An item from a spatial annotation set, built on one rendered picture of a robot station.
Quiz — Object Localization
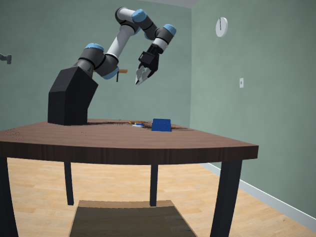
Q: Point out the blue rack of three bins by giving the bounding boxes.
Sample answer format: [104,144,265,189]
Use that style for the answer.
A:
[151,118,171,132]

